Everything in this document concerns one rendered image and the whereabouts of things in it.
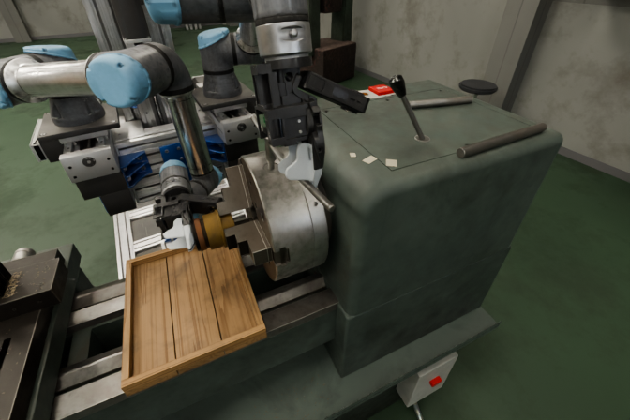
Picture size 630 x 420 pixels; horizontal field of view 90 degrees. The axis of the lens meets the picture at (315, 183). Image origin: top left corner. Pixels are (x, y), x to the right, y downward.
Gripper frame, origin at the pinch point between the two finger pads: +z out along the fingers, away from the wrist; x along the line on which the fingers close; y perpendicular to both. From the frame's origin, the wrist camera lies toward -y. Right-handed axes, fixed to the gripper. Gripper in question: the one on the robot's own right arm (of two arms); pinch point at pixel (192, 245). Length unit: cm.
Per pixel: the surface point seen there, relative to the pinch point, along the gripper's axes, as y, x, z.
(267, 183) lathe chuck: -17.6, 13.8, 3.2
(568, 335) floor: -162, -109, 27
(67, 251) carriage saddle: 34.6, -15.6, -28.5
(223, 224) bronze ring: -7.4, 2.2, -1.5
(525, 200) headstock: -84, -2, 17
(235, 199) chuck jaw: -11.4, 5.6, -5.2
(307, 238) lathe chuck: -22.7, 3.5, 11.6
